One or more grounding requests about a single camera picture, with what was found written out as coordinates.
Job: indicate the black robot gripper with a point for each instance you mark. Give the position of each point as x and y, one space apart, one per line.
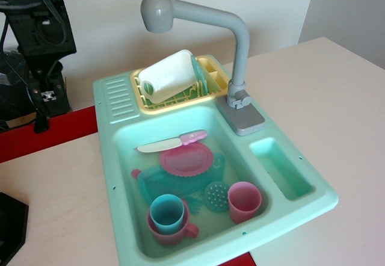
44 35

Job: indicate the grey toy faucet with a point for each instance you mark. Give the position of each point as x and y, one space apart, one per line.
237 108

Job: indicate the black bag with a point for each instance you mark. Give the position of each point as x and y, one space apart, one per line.
15 101

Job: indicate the black object bottom left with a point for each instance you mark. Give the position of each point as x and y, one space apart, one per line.
14 220

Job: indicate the teal toy tray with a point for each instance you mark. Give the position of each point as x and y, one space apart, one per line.
155 181

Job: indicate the teal plate in rack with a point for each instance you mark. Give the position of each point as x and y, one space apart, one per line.
199 76

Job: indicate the pink scalloped plate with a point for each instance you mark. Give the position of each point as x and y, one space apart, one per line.
186 161

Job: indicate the yellow dish rack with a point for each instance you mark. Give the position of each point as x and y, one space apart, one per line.
217 79

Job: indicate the mint green toy sink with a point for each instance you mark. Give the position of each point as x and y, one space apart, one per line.
292 190

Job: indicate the blue toy cup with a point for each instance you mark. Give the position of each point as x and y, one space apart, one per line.
167 212

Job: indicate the teal toy fork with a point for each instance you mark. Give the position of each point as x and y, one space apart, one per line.
194 205

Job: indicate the teal strainer disc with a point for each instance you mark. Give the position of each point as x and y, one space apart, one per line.
216 196

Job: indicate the pink toy mug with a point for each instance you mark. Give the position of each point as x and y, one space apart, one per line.
187 228

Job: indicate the pink toy tumbler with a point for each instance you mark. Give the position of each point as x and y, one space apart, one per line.
244 200

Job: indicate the toy knife pink handle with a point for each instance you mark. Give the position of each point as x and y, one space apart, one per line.
172 143

